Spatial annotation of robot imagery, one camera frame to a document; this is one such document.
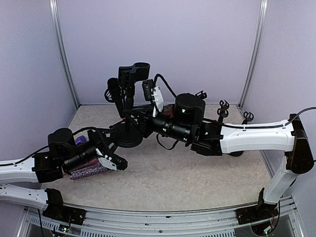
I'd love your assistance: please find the pink microphone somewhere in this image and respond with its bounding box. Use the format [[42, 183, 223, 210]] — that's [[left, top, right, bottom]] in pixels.
[[75, 158, 99, 170]]

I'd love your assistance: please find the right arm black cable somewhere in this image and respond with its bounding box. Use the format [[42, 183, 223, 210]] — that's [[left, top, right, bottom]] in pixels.
[[154, 74, 316, 162]]

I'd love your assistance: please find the red floral round plate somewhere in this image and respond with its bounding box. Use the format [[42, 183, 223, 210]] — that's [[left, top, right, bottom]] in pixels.
[[162, 104, 174, 116]]

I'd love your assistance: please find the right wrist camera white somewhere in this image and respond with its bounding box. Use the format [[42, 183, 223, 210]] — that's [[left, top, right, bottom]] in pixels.
[[152, 86, 164, 118]]

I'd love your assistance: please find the black tripod mic stand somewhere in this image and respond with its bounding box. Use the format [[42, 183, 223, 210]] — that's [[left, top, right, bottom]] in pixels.
[[104, 78, 129, 129]]

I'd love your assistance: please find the purple microphone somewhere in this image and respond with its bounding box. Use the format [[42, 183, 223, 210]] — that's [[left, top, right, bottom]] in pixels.
[[75, 135, 87, 146]]

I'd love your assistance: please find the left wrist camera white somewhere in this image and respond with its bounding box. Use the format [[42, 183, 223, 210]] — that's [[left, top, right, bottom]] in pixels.
[[97, 156, 117, 171]]

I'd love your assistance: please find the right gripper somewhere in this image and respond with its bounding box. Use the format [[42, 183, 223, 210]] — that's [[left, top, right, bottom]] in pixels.
[[122, 103, 192, 144]]

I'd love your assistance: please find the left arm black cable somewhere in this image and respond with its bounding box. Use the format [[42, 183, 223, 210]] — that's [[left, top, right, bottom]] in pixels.
[[0, 126, 112, 166]]

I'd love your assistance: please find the left aluminium corner post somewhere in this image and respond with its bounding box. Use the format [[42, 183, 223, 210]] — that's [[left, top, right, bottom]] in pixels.
[[49, 0, 80, 110]]

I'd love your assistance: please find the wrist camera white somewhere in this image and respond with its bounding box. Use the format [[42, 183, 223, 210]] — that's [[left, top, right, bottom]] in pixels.
[[97, 156, 117, 171], [152, 86, 164, 118]]

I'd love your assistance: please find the tall black stand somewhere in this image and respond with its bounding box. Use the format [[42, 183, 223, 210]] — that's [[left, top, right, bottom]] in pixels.
[[195, 90, 207, 100]]

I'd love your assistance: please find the glitter silver-head microphone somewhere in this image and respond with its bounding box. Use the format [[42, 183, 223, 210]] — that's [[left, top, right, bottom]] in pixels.
[[69, 164, 108, 180]]

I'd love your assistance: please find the aluminium front rail frame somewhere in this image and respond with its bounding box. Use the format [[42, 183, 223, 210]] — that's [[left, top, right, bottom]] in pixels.
[[16, 195, 306, 237]]

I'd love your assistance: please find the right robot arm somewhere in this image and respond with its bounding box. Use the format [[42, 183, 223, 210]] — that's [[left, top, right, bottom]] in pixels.
[[123, 80, 315, 225]]

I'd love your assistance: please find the black stand with phone clamp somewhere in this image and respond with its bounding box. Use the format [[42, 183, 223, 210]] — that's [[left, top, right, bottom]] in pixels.
[[116, 62, 150, 148]]

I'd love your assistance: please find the black microphone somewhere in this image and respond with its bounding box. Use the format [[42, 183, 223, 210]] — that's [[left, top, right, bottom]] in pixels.
[[107, 78, 123, 118]]

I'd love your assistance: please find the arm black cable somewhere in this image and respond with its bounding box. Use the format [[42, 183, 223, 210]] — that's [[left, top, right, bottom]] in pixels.
[[154, 74, 316, 162], [0, 126, 112, 166]]

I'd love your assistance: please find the right aluminium corner post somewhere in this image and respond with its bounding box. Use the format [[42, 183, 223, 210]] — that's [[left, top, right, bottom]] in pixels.
[[238, 0, 269, 110]]

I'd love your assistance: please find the aluminium corner post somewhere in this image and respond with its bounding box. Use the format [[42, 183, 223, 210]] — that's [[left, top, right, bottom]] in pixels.
[[238, 0, 269, 110], [49, 0, 80, 110]]

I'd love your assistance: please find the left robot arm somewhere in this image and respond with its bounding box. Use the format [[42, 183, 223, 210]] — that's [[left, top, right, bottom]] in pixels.
[[0, 127, 128, 225]]

